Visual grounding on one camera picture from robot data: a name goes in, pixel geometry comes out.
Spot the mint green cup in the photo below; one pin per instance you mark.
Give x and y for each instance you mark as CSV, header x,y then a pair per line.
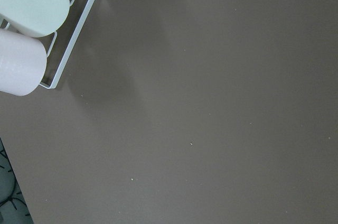
x,y
35,18

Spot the pink cup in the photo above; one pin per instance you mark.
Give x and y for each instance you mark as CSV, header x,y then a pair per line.
x,y
23,63

